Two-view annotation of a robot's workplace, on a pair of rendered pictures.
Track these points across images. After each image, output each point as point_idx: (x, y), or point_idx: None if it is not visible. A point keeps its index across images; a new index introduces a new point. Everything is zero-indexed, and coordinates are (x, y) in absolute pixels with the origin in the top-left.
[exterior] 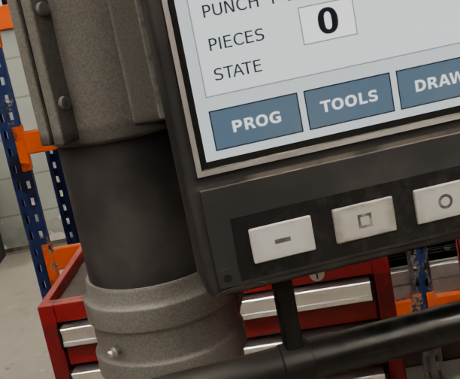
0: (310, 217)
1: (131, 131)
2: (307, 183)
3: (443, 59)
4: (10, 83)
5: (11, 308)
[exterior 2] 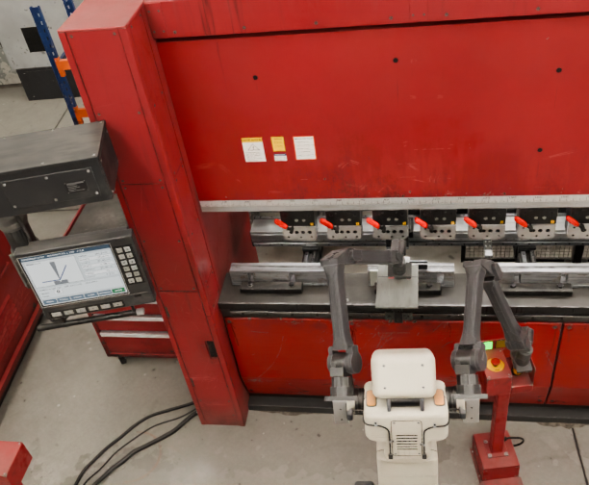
0: (60, 312)
1: None
2: (59, 308)
3: (77, 294)
4: (70, 89)
5: None
